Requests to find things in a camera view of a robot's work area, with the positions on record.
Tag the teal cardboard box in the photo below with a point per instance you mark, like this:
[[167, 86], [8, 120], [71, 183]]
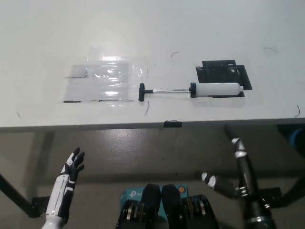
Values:
[[131, 194]]

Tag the black table foot bracket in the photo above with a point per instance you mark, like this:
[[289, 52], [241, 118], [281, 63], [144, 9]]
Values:
[[271, 195], [38, 205]]

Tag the black table leg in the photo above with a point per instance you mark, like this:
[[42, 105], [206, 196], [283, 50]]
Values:
[[295, 190], [14, 190]]

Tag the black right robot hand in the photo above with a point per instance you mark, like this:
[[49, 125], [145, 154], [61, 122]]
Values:
[[250, 186]]

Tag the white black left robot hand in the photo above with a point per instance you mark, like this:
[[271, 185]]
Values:
[[59, 193]]

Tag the small black tape strip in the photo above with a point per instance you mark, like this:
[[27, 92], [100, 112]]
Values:
[[173, 124]]

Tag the small white air pump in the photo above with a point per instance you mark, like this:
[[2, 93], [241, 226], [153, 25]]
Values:
[[214, 89]]

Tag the clear plastic sheet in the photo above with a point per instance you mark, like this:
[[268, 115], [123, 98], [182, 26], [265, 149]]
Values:
[[95, 51]]

